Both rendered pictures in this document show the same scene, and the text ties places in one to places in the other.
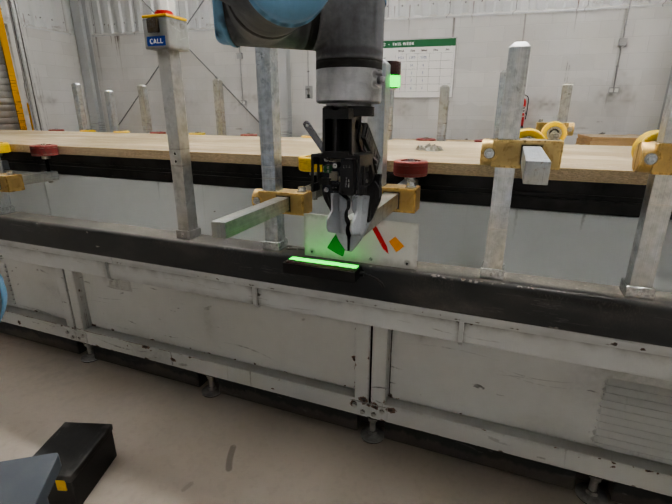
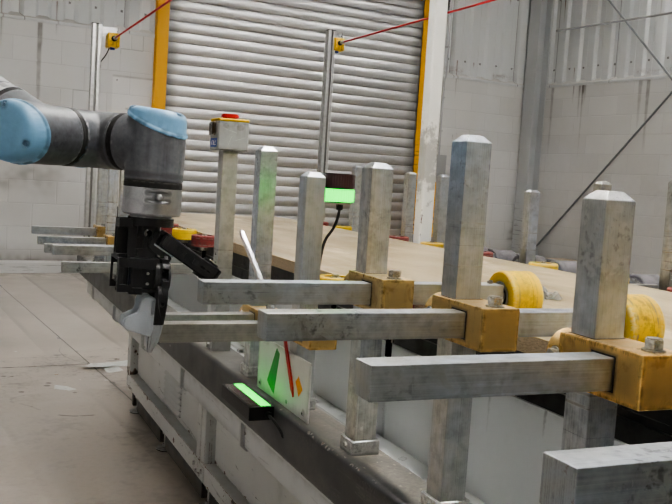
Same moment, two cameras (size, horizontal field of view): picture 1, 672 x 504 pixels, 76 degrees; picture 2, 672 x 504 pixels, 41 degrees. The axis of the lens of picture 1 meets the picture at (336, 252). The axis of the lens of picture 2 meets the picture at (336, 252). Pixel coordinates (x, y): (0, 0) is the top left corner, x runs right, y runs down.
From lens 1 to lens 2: 1.21 m
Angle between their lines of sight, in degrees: 46
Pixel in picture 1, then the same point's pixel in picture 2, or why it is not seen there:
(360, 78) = (133, 195)
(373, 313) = (299, 482)
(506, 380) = not seen: outside the picture
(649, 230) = (436, 412)
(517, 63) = (365, 185)
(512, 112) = (362, 240)
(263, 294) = (247, 433)
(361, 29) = (135, 158)
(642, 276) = (433, 480)
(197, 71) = not seen: outside the picture
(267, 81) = (257, 187)
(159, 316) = (252, 466)
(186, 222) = not seen: hidden behind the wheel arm
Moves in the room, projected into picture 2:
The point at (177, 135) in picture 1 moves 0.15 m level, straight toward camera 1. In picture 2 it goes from (218, 235) to (179, 237)
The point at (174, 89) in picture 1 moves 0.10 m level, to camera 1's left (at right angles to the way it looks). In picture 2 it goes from (222, 188) to (195, 186)
